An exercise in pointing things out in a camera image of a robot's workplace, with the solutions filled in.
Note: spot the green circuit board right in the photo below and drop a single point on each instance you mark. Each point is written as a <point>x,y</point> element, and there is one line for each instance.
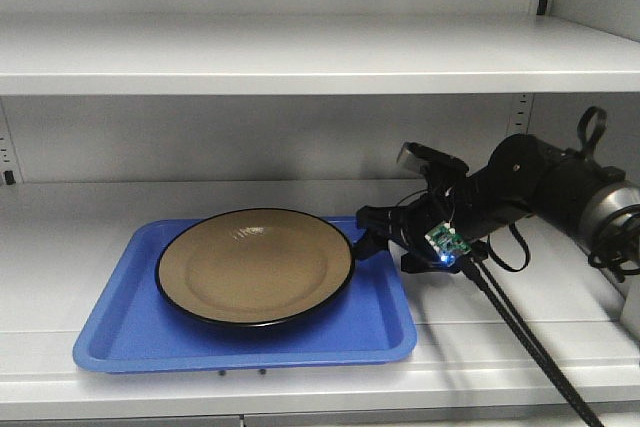
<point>447,244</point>

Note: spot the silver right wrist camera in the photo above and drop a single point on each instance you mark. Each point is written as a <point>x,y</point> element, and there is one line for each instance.
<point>419,159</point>

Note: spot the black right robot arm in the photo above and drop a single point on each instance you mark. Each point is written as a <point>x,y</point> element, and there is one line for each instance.
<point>595,206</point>

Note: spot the beige plate with black rim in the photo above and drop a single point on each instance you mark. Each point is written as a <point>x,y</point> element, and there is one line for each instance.
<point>255,267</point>

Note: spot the white cabinet shelf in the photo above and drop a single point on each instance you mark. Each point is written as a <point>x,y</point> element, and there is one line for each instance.
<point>172,54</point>

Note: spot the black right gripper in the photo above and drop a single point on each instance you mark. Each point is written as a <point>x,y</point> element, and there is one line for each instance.
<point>423,229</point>

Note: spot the blue plastic tray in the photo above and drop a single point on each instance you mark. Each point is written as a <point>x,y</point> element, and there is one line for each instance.
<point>133,329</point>

